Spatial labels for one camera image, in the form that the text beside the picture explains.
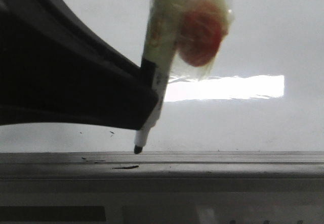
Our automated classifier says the white whiteboard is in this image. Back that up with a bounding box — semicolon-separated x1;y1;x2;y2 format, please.
1;0;323;181

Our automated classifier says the black white whiteboard marker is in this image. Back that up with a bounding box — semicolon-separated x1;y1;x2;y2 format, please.
134;0;236;155

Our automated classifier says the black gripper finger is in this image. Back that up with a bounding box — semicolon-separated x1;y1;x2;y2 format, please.
1;0;158;130

